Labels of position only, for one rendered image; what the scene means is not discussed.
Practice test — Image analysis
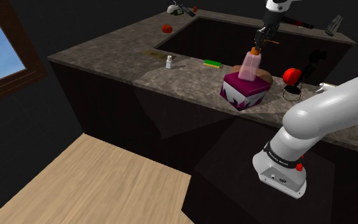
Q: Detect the long black and red object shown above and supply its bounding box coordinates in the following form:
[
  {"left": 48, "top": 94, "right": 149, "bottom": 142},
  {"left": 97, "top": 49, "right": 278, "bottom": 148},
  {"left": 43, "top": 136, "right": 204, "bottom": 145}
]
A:
[{"left": 282, "top": 16, "right": 315, "bottom": 30}]

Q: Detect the pink bottle with orange cap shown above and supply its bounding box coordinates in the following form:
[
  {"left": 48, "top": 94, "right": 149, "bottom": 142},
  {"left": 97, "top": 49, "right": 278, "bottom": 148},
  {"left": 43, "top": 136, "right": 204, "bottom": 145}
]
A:
[{"left": 238, "top": 46, "right": 263, "bottom": 82}]

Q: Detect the red round object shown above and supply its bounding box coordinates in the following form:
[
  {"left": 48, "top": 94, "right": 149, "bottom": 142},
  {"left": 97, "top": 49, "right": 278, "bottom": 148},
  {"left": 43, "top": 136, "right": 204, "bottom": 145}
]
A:
[{"left": 282, "top": 67, "right": 303, "bottom": 86}]

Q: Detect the purple and white box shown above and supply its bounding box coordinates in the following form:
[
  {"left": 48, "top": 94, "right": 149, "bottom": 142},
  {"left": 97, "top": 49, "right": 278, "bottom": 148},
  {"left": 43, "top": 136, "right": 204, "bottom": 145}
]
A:
[{"left": 219, "top": 71, "right": 272, "bottom": 111}]

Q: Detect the green and yellow sponge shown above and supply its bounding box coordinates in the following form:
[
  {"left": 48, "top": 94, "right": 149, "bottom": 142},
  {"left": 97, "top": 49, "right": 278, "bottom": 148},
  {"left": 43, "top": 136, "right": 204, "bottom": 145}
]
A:
[{"left": 203, "top": 59, "right": 223, "bottom": 69}]

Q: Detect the pale metal utensil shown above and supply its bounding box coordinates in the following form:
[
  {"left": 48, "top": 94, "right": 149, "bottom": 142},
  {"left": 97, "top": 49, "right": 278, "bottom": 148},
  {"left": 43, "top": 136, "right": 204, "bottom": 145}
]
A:
[{"left": 315, "top": 81, "right": 338, "bottom": 93}]

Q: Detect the white rounded object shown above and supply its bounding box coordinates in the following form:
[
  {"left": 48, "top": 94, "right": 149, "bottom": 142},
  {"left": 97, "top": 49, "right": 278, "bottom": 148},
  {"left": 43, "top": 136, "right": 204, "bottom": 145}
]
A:
[{"left": 167, "top": 1, "right": 181, "bottom": 15}]

